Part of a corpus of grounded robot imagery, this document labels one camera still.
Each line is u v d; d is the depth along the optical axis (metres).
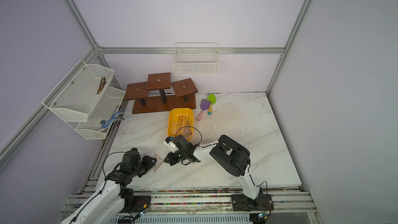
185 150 0.73
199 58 0.93
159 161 0.87
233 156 0.52
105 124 0.82
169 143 0.82
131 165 0.66
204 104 1.15
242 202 0.73
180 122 1.04
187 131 0.99
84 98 0.78
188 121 1.04
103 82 0.82
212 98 1.20
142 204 0.73
